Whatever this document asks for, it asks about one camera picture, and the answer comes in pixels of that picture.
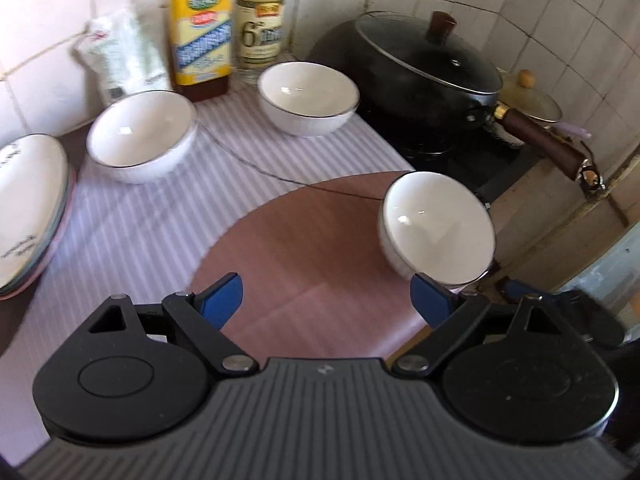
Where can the small glass pot lid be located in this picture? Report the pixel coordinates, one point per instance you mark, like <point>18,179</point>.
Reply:
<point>519,90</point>

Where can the white ribbed bowl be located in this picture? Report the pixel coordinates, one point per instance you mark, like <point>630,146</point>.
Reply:
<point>307,99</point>
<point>432,224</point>
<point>143,137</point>

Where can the yellow label cooking wine bottle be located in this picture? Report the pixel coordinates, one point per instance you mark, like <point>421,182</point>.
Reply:
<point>200,34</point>

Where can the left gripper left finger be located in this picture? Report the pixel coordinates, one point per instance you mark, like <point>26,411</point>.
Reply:
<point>132,372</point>

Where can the white pink patterned plate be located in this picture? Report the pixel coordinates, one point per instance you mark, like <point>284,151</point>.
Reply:
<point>34,172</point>

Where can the white vinegar bottle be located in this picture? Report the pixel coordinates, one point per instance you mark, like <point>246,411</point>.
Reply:
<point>258,36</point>

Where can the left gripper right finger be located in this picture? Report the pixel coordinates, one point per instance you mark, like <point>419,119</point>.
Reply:
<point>518,374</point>

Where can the wooden wok handle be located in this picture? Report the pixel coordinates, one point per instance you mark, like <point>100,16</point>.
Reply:
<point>573,163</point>

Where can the black wok with lid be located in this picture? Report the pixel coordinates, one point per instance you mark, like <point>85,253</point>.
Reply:
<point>432,98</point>

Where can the teal egg pattern plate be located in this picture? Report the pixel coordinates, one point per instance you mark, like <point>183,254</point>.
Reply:
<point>36,268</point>

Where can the white green seasoning bag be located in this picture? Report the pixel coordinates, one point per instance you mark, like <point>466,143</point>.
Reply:
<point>123,57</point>

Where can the striped patterned table mat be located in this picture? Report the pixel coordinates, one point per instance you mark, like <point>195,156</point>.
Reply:
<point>147,240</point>

